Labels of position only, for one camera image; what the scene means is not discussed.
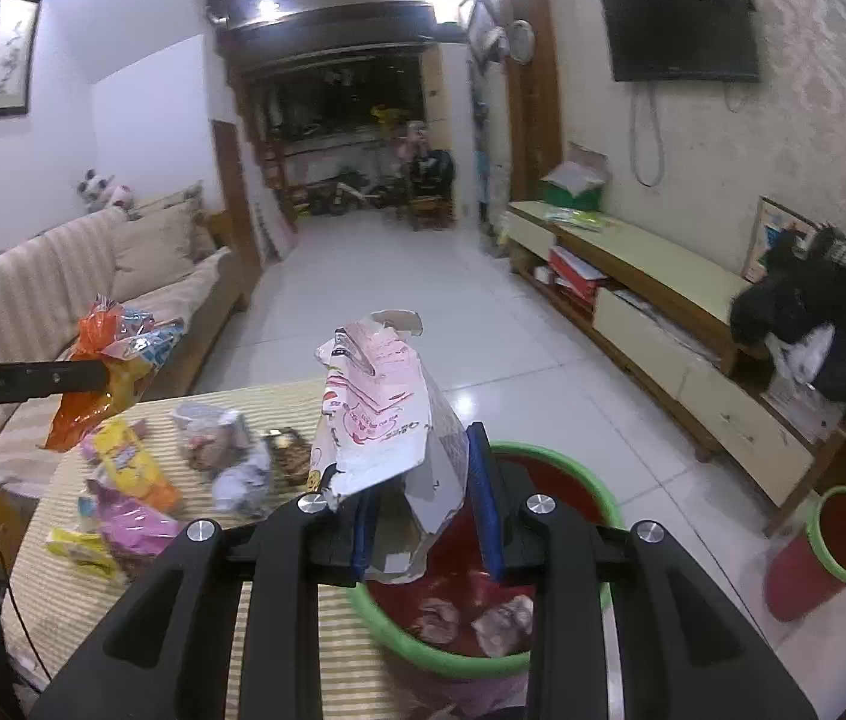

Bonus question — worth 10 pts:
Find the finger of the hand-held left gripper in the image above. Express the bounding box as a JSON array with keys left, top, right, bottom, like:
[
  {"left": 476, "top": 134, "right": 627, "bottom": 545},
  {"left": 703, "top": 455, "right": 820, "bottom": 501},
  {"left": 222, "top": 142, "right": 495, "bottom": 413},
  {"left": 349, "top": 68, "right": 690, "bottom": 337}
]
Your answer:
[{"left": 0, "top": 360, "right": 113, "bottom": 403}]

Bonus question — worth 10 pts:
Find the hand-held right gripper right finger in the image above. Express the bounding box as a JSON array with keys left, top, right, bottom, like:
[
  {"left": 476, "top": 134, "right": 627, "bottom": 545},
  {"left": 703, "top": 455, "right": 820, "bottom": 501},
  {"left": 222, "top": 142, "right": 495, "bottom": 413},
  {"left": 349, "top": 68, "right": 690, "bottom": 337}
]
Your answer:
[{"left": 466, "top": 422, "right": 818, "bottom": 720}]

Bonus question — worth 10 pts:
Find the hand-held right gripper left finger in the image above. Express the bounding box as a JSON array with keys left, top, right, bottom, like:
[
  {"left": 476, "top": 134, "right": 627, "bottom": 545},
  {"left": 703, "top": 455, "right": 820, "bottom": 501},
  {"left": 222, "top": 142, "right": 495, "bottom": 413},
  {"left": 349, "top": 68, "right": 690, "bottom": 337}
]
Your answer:
[{"left": 29, "top": 491, "right": 380, "bottom": 720}]

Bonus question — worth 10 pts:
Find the orange snack packet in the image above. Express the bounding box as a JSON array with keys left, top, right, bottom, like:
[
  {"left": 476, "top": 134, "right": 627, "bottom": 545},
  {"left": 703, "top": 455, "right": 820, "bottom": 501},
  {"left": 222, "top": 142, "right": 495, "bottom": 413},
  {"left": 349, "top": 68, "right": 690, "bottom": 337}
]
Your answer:
[{"left": 44, "top": 298, "right": 185, "bottom": 452}]

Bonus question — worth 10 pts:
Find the red basin with green rim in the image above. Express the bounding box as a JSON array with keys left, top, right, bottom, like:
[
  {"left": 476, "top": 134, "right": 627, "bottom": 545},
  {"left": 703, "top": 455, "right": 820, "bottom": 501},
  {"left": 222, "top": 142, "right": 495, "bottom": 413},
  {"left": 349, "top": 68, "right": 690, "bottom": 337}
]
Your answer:
[{"left": 348, "top": 441, "right": 623, "bottom": 680}]

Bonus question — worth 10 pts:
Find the white paper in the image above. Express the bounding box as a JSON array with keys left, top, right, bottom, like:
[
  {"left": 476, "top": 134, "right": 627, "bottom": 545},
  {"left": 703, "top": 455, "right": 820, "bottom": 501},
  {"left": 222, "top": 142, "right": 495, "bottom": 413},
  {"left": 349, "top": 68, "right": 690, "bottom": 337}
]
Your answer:
[{"left": 211, "top": 457, "right": 275, "bottom": 520}]

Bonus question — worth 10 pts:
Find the torn pink white paper carton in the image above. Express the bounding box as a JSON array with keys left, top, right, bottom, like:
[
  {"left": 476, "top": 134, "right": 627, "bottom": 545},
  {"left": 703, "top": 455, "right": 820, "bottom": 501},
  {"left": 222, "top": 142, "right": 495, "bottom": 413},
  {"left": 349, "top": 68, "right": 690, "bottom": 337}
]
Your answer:
[{"left": 316, "top": 309, "right": 470, "bottom": 586}]

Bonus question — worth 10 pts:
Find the pink snack packet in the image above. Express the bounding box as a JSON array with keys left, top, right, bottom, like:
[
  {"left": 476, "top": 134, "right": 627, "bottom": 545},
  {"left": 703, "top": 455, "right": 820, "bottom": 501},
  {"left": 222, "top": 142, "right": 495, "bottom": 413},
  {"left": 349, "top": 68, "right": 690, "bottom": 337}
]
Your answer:
[{"left": 84, "top": 480, "right": 185, "bottom": 580}]

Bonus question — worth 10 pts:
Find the striped beige sofa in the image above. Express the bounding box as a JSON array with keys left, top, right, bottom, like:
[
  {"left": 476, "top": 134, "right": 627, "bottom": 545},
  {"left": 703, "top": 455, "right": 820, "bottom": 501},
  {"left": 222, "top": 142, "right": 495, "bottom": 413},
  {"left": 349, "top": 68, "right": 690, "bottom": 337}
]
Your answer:
[{"left": 0, "top": 184, "right": 253, "bottom": 497}]

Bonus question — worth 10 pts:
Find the crumpled tissue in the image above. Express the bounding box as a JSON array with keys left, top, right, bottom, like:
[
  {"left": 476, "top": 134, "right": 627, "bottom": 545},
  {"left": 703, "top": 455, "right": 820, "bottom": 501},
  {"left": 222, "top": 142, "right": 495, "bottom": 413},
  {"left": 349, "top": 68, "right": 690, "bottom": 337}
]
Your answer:
[
  {"left": 472, "top": 595, "right": 535, "bottom": 655},
  {"left": 419, "top": 598, "right": 463, "bottom": 646}
]

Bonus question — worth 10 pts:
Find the brown cigarette pack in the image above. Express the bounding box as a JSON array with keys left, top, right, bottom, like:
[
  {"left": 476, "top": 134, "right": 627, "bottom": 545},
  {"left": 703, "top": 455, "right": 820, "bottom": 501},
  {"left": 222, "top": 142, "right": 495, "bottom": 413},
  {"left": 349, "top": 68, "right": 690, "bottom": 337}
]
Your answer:
[{"left": 262, "top": 427, "right": 313, "bottom": 486}]

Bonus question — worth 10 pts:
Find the yellow snack packet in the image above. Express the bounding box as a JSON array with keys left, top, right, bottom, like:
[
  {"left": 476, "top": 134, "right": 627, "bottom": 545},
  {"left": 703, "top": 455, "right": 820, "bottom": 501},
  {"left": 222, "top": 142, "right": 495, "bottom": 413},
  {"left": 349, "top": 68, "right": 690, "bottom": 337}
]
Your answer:
[{"left": 89, "top": 420, "right": 181, "bottom": 515}]

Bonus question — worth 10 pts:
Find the black white plush toy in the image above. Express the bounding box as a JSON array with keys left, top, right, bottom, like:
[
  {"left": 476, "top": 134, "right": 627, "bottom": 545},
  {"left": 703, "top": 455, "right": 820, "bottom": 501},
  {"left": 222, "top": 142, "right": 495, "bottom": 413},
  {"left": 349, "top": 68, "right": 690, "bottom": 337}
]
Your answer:
[{"left": 76, "top": 169, "right": 140, "bottom": 220}]

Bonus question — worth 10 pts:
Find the small yellow wrapper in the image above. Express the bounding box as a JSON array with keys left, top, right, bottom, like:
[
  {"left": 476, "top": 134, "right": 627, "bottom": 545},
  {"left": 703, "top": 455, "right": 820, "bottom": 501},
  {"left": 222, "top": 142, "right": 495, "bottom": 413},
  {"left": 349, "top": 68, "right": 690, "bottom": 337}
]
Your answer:
[{"left": 44, "top": 529, "right": 121, "bottom": 580}]

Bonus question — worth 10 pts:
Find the plain beige cushion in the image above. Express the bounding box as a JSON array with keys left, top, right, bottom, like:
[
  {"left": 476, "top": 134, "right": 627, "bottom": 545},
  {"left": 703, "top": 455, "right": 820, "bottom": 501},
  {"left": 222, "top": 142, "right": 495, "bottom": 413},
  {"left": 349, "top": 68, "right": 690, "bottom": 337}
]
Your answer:
[{"left": 112, "top": 202, "right": 199, "bottom": 293}]

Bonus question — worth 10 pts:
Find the clear plastic wrapper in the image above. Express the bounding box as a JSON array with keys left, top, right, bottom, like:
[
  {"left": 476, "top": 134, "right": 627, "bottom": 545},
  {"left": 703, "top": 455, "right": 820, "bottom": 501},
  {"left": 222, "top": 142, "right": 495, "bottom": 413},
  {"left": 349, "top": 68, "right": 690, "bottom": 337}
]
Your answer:
[{"left": 172, "top": 403, "right": 253, "bottom": 478}]

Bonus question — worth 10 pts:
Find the patterned cushion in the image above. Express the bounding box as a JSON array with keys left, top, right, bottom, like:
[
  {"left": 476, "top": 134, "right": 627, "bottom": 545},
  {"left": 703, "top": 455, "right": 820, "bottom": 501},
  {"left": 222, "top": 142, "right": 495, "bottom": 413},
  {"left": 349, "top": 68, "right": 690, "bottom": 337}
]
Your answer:
[{"left": 160, "top": 180, "right": 218, "bottom": 263}]

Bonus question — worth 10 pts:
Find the yellow green paper sheet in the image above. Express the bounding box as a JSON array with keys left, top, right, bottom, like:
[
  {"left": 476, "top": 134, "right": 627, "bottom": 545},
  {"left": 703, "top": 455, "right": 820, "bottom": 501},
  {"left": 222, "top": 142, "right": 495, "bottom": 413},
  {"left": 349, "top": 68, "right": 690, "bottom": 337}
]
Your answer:
[{"left": 543, "top": 206, "right": 613, "bottom": 233}]

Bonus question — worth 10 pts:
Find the pink leaning board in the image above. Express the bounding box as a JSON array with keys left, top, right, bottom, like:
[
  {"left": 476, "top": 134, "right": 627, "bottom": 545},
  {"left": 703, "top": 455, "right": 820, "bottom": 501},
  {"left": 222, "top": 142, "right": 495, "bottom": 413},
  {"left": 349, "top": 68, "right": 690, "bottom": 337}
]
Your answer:
[{"left": 262, "top": 195, "right": 301, "bottom": 261}]

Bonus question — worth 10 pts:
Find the wooden chair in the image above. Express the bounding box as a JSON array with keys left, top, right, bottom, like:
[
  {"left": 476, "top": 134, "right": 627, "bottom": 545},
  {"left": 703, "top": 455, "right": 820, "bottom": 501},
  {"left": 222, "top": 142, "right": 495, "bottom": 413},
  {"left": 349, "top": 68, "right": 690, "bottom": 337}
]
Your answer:
[{"left": 406, "top": 150, "right": 458, "bottom": 232}]

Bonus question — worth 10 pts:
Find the long wooden tv cabinet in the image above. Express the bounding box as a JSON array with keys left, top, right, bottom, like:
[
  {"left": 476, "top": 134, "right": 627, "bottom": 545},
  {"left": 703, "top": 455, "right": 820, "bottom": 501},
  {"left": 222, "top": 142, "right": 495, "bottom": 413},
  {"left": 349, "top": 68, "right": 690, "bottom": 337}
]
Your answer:
[{"left": 502, "top": 199, "right": 846, "bottom": 539}]

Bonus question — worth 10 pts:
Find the green box with cardboard flaps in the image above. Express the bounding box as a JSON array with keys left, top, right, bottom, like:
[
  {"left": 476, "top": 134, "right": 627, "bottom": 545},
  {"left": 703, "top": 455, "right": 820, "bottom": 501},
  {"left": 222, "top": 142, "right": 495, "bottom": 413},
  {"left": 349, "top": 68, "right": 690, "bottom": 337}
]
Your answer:
[{"left": 541, "top": 144, "right": 611, "bottom": 212}]

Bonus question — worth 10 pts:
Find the small red bin green rim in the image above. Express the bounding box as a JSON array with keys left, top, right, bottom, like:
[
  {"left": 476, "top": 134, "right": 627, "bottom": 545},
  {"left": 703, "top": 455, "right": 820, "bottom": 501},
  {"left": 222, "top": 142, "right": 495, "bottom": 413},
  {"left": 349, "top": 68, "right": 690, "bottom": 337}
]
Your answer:
[{"left": 763, "top": 486, "right": 846, "bottom": 623}]

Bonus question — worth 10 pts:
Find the small balance bicycle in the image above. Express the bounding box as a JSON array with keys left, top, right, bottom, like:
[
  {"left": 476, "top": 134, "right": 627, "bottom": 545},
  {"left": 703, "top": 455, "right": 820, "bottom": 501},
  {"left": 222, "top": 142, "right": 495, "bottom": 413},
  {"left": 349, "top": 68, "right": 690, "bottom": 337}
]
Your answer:
[{"left": 309, "top": 172, "right": 403, "bottom": 216}]

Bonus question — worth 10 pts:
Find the pile of black clothes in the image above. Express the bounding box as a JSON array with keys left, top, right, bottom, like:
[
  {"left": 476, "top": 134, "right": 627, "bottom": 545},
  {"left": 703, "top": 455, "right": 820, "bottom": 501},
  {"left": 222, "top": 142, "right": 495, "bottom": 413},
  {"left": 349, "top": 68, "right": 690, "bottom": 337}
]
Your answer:
[{"left": 729, "top": 223, "right": 846, "bottom": 436}]

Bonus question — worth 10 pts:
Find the leaning framed picture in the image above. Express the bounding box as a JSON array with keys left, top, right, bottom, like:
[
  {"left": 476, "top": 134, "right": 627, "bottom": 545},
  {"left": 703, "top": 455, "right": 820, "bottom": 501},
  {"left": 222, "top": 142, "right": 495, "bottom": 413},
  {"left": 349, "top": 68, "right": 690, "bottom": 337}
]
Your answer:
[{"left": 742, "top": 196, "right": 823, "bottom": 283}]

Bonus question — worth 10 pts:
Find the framed wall picture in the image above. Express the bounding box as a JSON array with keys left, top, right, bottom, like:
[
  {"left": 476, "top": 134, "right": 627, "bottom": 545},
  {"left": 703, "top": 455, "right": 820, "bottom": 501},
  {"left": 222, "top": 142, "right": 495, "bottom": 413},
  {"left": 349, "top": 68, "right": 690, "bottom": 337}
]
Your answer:
[{"left": 0, "top": 0, "right": 44, "bottom": 121}]

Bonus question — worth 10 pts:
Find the hanging black cable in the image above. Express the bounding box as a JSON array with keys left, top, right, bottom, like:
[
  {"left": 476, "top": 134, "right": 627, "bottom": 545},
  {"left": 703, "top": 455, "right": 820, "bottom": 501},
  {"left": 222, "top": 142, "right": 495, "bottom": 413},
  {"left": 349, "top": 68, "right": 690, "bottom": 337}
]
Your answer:
[{"left": 631, "top": 81, "right": 666, "bottom": 188}]

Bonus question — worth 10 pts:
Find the wall-mounted black television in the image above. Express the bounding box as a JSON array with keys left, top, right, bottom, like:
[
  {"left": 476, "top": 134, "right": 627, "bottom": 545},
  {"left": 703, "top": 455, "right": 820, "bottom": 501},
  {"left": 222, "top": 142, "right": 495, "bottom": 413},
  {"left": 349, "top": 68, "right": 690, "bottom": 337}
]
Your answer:
[{"left": 600, "top": 0, "right": 761, "bottom": 83}]

